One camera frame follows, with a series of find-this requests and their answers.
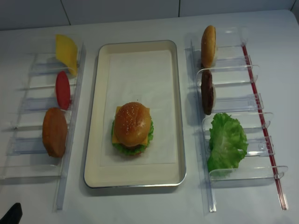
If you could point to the sesame bun top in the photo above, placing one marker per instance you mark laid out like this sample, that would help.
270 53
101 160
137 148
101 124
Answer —
133 122

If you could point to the brown meat patty on burger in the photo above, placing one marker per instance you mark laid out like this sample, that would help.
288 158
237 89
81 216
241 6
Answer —
131 148

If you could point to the yellow cheese slice on burger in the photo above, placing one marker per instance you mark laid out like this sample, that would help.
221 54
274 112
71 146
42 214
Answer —
118 137

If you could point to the green lettuce on burger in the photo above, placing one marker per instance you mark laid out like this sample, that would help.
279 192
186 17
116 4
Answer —
136 150

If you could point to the brown meat patty in rack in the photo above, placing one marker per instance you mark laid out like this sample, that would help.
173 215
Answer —
207 92

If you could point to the green lettuce leaf in rack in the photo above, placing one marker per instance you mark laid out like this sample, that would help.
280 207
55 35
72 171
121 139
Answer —
228 143

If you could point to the red tomato slice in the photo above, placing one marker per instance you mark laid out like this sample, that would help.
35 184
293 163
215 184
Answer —
63 93

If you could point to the yellow cheese slice in rack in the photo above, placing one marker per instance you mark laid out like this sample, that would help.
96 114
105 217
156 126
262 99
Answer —
66 53

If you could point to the white tray liner paper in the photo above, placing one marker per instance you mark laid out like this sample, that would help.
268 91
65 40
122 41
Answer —
144 77

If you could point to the cream metal tray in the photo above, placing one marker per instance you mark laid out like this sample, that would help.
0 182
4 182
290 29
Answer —
146 175

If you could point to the clear acrylic right rack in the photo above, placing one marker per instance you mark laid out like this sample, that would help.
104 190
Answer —
235 93

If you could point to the clear acrylic rack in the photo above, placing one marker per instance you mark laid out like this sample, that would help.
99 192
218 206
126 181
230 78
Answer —
235 93
39 98

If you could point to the bun top in rack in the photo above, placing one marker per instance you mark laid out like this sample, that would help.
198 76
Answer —
208 46

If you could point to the brown bun bottom slice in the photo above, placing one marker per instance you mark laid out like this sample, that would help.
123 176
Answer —
54 132

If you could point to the clear acrylic left rack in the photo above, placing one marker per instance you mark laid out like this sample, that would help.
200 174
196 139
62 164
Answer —
39 98

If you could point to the black left gripper tip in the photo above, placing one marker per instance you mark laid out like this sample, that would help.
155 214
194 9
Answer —
13 215

